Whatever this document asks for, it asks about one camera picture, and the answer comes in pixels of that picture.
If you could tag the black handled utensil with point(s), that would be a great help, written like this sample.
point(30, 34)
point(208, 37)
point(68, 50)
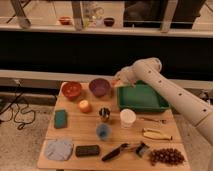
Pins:
point(117, 151)

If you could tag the green sponge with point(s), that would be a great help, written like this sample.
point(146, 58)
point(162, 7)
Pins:
point(60, 119)

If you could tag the dark bowl in background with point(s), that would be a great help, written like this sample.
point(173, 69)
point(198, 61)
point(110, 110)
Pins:
point(109, 21)

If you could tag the white plastic cup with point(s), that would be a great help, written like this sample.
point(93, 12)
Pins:
point(127, 118)

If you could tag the blue plastic cup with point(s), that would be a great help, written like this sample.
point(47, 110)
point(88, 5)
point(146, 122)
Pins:
point(103, 131)

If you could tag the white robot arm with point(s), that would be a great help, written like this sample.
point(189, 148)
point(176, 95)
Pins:
point(198, 112)

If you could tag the grey blue cloth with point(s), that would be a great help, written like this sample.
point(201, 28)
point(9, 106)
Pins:
point(58, 149)

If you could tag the purple bowl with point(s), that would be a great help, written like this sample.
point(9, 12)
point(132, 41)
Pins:
point(100, 87)

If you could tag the red bowl in background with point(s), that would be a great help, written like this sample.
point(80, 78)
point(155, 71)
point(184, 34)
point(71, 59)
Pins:
point(64, 20)

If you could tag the green plastic tray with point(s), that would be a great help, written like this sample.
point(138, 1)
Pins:
point(141, 98)

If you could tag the dark green rectangular block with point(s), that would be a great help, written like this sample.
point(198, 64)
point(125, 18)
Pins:
point(89, 150)

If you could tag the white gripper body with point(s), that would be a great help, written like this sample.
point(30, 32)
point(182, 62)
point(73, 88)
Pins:
point(125, 77)

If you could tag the yellow banana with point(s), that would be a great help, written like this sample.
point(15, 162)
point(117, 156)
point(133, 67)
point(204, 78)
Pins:
point(155, 134)

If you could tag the bunch of dark grapes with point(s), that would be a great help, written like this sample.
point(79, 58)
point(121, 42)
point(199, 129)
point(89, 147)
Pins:
point(169, 156)

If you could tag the orange apple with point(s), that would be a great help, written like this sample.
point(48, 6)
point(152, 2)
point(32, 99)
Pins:
point(84, 106)

